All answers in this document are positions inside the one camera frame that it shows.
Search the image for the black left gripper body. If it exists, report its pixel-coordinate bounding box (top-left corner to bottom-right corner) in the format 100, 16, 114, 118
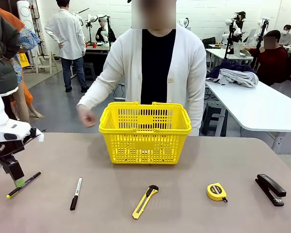
0, 128, 37, 163

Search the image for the black pen with yellow cap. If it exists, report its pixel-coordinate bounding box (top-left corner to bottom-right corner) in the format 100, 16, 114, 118
6, 171, 42, 199

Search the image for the yellow measuring tape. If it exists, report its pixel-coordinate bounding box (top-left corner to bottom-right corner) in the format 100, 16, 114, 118
206, 183, 228, 202

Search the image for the black stapler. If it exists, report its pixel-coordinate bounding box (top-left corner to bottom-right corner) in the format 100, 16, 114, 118
255, 173, 287, 207

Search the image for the person's right forearm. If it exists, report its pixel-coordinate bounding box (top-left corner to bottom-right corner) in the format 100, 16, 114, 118
77, 72, 119, 113

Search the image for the person's left forearm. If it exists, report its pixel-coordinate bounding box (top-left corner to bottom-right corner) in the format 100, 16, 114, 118
184, 72, 207, 129

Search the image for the person in dark green jacket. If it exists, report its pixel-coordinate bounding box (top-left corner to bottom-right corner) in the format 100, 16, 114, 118
0, 4, 21, 98

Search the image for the yellow plastic shopping basket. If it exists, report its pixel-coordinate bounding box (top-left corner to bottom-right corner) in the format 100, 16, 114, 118
98, 101, 192, 165

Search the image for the seated person in black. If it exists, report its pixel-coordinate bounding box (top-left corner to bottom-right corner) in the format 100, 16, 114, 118
96, 19, 117, 44

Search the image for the person in white cardigan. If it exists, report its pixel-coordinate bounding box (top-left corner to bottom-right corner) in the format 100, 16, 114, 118
77, 23, 207, 136

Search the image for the black-haired person with headset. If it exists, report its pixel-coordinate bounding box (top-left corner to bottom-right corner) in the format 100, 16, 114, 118
234, 11, 248, 37

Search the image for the person in red sweater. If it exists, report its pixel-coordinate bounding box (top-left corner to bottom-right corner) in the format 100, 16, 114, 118
247, 30, 288, 86

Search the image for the person with face mask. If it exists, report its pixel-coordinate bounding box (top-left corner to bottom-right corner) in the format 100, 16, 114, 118
278, 24, 291, 46

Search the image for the person's right hand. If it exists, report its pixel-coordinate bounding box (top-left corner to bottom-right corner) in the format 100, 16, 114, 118
77, 104, 97, 129

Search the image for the mannequin in orange garment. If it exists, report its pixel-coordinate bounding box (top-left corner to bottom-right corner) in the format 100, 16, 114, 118
0, 3, 43, 119

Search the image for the white marker with black cap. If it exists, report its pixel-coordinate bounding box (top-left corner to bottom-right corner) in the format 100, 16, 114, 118
69, 177, 83, 211

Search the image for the white step stool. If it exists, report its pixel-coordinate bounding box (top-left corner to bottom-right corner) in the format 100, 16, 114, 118
31, 50, 59, 74

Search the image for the black stool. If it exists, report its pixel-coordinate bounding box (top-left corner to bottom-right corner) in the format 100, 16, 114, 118
83, 62, 97, 81

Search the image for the blue patterned garment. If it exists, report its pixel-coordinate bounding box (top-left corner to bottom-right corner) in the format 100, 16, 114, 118
14, 25, 41, 84

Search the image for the black table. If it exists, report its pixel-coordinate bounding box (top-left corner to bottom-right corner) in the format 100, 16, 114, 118
83, 45, 111, 81

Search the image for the man in white shirt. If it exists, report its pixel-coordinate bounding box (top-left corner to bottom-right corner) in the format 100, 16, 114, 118
45, 0, 90, 93

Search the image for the tall white fan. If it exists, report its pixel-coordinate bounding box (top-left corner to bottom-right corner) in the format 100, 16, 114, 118
16, 0, 36, 33

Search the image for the yellow utility knife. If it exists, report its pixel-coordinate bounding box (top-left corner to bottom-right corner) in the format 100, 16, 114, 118
132, 184, 160, 220

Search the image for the grey plastic stool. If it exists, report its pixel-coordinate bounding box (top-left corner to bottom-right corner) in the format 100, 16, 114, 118
200, 100, 227, 137

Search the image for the black office chair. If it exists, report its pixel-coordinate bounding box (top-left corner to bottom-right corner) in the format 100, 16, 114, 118
202, 36, 217, 50

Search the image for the white background table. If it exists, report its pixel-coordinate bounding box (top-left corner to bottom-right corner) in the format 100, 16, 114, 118
205, 48, 254, 71

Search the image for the pile of clothes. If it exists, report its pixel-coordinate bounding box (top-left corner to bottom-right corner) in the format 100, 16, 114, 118
206, 59, 257, 82

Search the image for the grey white garment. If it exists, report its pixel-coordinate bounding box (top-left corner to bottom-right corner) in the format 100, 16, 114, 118
219, 68, 259, 88

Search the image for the silver laptop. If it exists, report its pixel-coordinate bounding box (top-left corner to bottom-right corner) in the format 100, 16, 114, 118
232, 41, 248, 58

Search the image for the large white table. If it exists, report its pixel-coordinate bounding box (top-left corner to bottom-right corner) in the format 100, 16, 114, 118
205, 80, 291, 155

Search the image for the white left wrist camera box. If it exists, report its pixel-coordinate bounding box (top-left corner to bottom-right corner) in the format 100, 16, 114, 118
0, 120, 45, 143

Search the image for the white robot by wall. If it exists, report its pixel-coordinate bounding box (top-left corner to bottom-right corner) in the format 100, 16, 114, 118
177, 17, 191, 30

